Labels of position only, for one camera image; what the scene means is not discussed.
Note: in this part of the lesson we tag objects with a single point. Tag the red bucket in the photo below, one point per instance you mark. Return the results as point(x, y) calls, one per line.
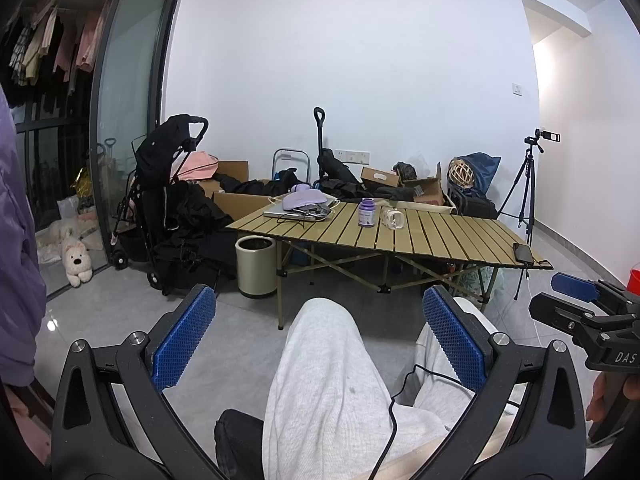
point(635, 281)

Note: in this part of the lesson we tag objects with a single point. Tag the purple bottle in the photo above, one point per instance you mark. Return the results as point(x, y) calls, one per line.
point(367, 214)

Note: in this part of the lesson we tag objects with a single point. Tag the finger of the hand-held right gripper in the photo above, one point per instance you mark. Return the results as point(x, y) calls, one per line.
point(575, 285)
point(550, 311)

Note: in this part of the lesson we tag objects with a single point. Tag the glass sliding door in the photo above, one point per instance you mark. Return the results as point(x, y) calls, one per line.
point(127, 120)

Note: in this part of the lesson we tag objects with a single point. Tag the white plush dog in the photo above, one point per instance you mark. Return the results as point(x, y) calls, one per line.
point(76, 262)

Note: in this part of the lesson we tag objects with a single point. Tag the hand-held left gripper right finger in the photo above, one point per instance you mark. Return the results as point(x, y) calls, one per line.
point(456, 342)

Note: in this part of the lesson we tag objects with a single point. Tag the wicker ball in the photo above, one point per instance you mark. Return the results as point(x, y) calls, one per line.
point(460, 172)

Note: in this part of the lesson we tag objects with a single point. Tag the blue folding chair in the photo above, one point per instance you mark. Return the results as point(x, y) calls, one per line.
point(291, 157)

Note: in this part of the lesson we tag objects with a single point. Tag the cream trash bin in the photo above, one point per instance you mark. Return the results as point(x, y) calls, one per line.
point(256, 267)

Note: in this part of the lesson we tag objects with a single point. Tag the open cardboard box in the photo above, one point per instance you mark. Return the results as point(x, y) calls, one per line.
point(425, 190)

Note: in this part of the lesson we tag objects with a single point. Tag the wooden slat folding table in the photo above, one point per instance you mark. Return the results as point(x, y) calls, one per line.
point(400, 237)

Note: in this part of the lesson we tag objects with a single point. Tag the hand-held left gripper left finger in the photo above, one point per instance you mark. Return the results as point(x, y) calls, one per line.
point(184, 342)

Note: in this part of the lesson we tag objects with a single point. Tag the black baby stroller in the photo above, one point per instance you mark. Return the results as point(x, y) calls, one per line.
point(155, 200)

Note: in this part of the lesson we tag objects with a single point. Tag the rolled beige mat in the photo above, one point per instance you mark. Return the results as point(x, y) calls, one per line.
point(430, 206)

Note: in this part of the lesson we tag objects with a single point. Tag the purple cloth pouch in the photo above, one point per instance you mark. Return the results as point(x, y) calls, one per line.
point(306, 200)

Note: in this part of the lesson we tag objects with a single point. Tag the gold foil bag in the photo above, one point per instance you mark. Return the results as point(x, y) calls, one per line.
point(83, 182)

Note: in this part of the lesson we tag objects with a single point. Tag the black tripod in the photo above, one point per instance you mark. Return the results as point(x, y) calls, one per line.
point(525, 190)

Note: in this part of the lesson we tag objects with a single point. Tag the black camera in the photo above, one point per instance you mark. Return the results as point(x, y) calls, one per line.
point(542, 136)

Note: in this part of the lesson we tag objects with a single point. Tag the white wall socket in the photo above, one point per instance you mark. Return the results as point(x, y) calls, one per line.
point(352, 156)

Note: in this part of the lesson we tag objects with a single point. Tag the pink stroller canopy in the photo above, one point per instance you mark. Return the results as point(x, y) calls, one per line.
point(197, 166)

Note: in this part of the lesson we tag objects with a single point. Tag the blue bag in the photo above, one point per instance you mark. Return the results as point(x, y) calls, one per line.
point(486, 170)

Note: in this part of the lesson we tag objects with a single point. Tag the black clothing pile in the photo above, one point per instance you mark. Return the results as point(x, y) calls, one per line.
point(350, 182)

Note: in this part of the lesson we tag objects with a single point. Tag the person's right hand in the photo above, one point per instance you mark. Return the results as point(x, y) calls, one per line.
point(596, 400)

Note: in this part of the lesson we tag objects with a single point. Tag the black smartphone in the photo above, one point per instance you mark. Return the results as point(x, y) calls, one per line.
point(523, 253)

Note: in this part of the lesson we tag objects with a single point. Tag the row of hanging clothes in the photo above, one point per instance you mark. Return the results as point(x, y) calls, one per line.
point(55, 45)

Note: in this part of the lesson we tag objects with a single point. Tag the person's left leg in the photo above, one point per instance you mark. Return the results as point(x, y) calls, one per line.
point(330, 390)

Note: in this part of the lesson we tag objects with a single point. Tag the purple puffer jacket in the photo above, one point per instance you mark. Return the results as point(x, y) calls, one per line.
point(17, 270)

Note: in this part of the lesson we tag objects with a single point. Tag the silver laptop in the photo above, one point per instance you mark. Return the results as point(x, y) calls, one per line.
point(295, 215)

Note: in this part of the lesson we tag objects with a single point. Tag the white wall switch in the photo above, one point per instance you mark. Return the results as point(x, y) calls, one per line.
point(518, 89)

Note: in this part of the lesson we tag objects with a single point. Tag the person's leg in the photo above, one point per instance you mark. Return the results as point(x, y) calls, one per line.
point(440, 375)
point(330, 390)

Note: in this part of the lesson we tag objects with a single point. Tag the person's right leg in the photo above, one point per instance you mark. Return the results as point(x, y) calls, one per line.
point(440, 375)

